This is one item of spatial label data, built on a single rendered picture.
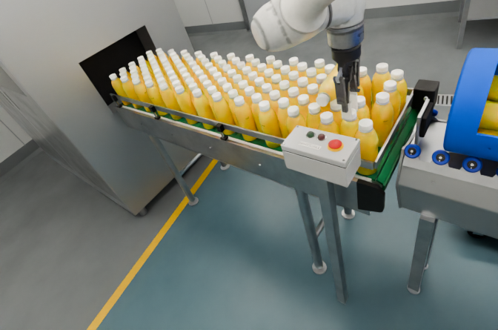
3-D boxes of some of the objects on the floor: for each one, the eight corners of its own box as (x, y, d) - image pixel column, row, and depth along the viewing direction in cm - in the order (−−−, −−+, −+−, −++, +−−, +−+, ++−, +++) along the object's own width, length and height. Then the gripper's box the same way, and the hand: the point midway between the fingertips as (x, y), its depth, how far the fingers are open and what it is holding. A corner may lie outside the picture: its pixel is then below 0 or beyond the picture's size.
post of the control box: (344, 304, 151) (325, 172, 88) (337, 300, 153) (313, 168, 91) (347, 297, 153) (331, 163, 90) (340, 293, 155) (319, 159, 93)
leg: (418, 297, 145) (435, 225, 106) (405, 291, 148) (417, 218, 109) (422, 286, 148) (439, 212, 109) (408, 280, 151) (422, 206, 112)
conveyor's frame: (379, 307, 146) (382, 192, 90) (173, 196, 243) (112, 107, 187) (408, 231, 171) (425, 102, 114) (210, 157, 268) (167, 68, 211)
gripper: (346, 59, 71) (350, 134, 86) (372, 29, 80) (372, 101, 94) (318, 58, 75) (327, 129, 90) (344, 29, 84) (349, 98, 99)
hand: (349, 106), depth 90 cm, fingers closed on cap, 4 cm apart
